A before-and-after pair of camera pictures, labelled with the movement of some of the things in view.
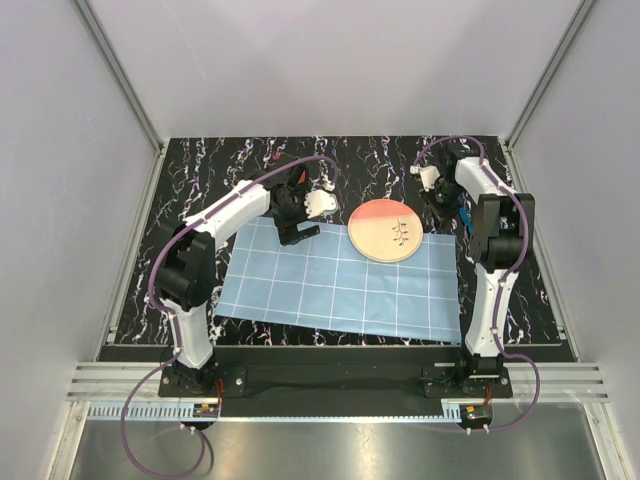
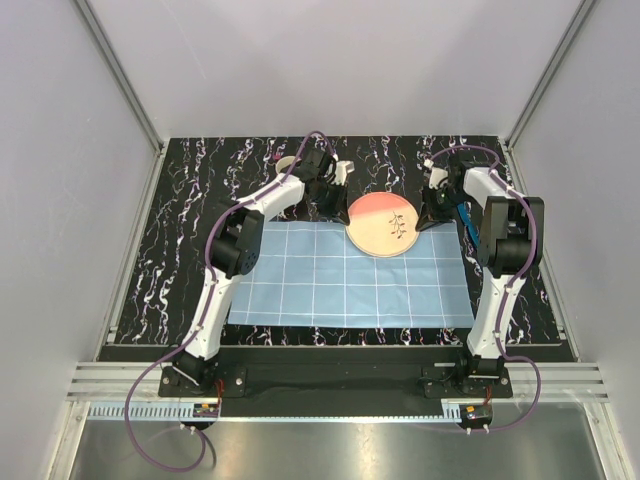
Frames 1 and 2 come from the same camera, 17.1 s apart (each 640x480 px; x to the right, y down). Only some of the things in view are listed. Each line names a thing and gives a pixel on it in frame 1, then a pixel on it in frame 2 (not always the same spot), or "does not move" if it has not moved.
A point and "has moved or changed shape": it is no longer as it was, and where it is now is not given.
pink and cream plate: x=385 y=230 has moved or changed shape
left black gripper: x=288 y=230 → x=339 y=212
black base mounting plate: x=408 y=373 does not move
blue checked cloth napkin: x=321 y=278 does not move
